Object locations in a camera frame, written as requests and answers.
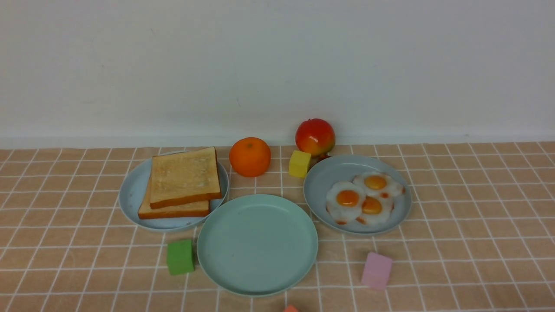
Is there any fried egg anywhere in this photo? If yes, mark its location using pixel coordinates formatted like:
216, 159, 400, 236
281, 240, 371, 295
356, 196, 394, 226
352, 172, 405, 199
326, 181, 366, 225

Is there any toast slice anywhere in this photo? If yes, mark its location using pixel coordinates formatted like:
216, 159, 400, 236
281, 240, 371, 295
150, 147, 223, 209
137, 180, 210, 220

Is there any yellow cube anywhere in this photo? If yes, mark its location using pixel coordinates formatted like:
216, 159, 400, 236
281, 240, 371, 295
289, 150, 312, 178

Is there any orange fruit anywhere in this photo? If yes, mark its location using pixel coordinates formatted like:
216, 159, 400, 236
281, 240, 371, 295
229, 137, 271, 178

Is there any red yellow apple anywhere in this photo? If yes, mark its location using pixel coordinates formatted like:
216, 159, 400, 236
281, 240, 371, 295
295, 118, 336, 158

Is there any grey-blue right plate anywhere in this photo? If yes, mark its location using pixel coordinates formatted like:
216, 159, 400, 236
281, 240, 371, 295
304, 155, 412, 236

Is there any green centre plate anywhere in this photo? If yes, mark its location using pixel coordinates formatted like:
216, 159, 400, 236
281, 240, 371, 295
196, 194, 319, 297

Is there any green cube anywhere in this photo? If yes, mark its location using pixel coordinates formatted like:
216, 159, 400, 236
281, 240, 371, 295
166, 239, 195, 276

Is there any light blue left plate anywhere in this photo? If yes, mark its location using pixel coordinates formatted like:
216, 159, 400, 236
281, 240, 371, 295
118, 159, 207, 233

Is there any pink cube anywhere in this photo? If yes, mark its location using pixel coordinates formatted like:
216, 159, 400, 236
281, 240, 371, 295
361, 252, 393, 290

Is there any red-orange cube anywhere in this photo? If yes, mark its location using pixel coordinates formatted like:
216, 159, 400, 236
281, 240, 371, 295
283, 305, 300, 312

